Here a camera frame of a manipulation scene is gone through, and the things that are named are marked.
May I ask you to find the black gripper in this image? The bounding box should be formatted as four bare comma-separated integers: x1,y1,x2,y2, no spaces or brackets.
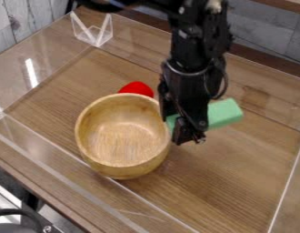
157,57,226,146

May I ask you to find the green rectangular block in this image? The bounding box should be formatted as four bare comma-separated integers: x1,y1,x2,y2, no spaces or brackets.
165,98,244,134

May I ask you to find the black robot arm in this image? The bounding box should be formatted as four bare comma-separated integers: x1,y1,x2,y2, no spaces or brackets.
76,0,233,145

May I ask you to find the brown wooden bowl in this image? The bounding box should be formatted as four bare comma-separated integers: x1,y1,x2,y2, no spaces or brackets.
74,94,170,180

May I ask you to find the red ball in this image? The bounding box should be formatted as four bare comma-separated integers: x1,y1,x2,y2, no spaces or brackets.
118,81,154,97

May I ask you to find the clear acrylic corner bracket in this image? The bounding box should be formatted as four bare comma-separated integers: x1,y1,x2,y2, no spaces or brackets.
70,12,113,47

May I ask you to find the black metal bracket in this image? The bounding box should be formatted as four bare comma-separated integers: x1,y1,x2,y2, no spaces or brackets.
20,203,64,233

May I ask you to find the black cable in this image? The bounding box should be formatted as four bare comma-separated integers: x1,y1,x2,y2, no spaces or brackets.
0,208,44,233

